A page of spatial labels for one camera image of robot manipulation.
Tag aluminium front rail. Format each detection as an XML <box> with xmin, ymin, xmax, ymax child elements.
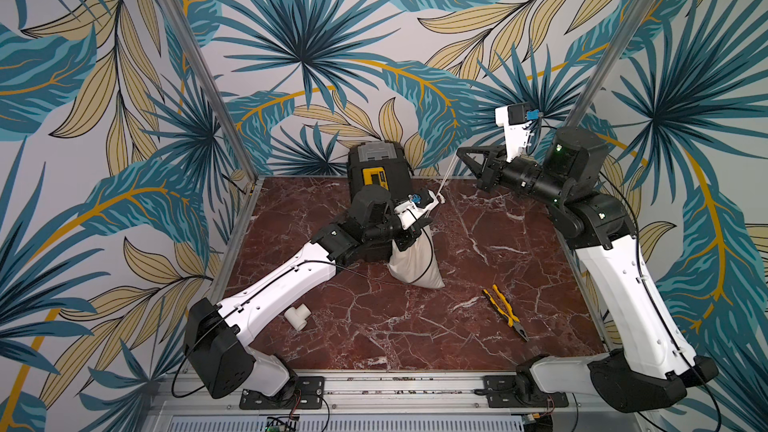
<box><xmin>139</xmin><ymin>370</ymin><xmax>653</xmax><ymax>431</ymax></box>

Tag yellow black pliers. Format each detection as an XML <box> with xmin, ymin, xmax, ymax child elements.
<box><xmin>482</xmin><ymin>285</ymin><xmax>529</xmax><ymax>342</ymax></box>

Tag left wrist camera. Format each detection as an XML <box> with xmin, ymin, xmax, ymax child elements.
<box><xmin>395</xmin><ymin>188</ymin><xmax>445</xmax><ymax>231</ymax></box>

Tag cream cloth soil bag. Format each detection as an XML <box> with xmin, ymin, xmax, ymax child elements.
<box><xmin>386</xmin><ymin>158</ymin><xmax>452</xmax><ymax>290</ymax></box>

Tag black yellow toolbox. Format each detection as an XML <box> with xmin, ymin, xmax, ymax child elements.
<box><xmin>347</xmin><ymin>141</ymin><xmax>415</xmax><ymax>201</ymax></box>

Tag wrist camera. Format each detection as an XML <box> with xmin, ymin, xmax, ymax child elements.
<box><xmin>395</xmin><ymin>188</ymin><xmax>445</xmax><ymax>231</ymax></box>
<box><xmin>494</xmin><ymin>103</ymin><xmax>540</xmax><ymax>162</ymax></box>

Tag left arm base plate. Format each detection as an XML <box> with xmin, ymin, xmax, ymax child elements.
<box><xmin>239</xmin><ymin>376</ymin><xmax>326</xmax><ymax>411</ymax></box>

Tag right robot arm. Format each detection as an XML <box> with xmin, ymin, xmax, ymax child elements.
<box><xmin>457</xmin><ymin>127</ymin><xmax>719</xmax><ymax>413</ymax></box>

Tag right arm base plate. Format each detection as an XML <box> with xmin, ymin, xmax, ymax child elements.
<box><xmin>480</xmin><ymin>375</ymin><xmax>569</xmax><ymax>411</ymax></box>

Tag white pipe fitting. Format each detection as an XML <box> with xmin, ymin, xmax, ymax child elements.
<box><xmin>283</xmin><ymin>304</ymin><xmax>311</xmax><ymax>332</ymax></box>

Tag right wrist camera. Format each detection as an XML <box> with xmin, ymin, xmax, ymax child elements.
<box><xmin>494</xmin><ymin>103</ymin><xmax>540</xmax><ymax>162</ymax></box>

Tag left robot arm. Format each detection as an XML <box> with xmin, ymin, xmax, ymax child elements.
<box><xmin>184</xmin><ymin>185</ymin><xmax>445</xmax><ymax>400</ymax></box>

